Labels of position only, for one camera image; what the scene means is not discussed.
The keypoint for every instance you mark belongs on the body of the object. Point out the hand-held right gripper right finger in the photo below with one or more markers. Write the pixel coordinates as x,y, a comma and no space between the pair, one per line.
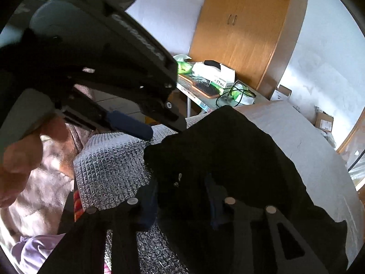
214,211

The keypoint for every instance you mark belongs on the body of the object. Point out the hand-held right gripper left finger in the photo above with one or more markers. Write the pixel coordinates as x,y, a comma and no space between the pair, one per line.
148,205

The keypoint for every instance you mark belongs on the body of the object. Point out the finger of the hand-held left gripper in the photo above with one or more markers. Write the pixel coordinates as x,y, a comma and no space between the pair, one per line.
131,124
168,114

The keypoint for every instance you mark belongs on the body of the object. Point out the black garment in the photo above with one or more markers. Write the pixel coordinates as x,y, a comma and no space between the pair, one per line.
242,154

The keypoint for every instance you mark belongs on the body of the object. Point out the person's left hand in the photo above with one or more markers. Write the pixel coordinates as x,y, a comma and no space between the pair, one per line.
20,159

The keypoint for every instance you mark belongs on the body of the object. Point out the glass top side table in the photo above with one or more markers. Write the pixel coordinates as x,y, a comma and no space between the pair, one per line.
199,102

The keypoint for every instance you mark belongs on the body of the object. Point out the silver foil insulation mat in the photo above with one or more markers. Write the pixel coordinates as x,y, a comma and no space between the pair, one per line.
111,162

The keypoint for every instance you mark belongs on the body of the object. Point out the orange hairbrush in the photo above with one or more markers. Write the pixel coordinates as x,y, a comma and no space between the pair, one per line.
206,87

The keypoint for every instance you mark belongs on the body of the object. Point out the green wipes packet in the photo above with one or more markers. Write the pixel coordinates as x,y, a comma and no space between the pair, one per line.
184,67

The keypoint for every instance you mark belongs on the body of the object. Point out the white tissue box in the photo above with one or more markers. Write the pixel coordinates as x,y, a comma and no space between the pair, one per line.
216,75

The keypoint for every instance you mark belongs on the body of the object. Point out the black cloth item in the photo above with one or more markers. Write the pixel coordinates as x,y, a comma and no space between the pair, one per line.
212,63

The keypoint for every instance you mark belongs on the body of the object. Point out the red striped cloth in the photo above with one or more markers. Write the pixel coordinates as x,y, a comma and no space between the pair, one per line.
77,205

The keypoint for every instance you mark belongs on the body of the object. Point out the white and green packet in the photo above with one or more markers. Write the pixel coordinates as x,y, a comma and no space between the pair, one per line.
245,98

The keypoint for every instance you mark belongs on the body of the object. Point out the brown fleece blanket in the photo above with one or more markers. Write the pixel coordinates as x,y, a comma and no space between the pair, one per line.
48,208

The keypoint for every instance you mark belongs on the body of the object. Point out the wooden wardrobe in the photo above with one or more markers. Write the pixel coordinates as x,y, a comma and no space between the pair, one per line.
242,42

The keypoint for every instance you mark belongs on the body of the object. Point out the white carton box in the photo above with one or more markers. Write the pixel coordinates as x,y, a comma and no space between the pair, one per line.
281,94

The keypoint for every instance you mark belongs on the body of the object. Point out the lilac fleece garment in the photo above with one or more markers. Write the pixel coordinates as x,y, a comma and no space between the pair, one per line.
34,254

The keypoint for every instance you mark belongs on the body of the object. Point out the brown cardboard box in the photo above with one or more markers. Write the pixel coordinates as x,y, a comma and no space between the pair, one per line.
323,121

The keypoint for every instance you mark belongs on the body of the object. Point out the clear plastic curtain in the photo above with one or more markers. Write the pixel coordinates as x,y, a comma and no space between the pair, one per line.
358,177

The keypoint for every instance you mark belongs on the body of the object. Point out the wooden door frame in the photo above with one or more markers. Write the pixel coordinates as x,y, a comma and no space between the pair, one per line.
350,137

